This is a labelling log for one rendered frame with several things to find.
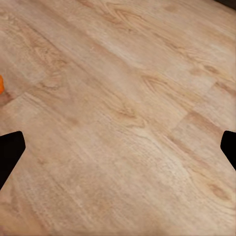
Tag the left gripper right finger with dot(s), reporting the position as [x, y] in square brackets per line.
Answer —
[228, 146]

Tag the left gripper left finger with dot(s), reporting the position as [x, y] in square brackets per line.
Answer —
[12, 147]

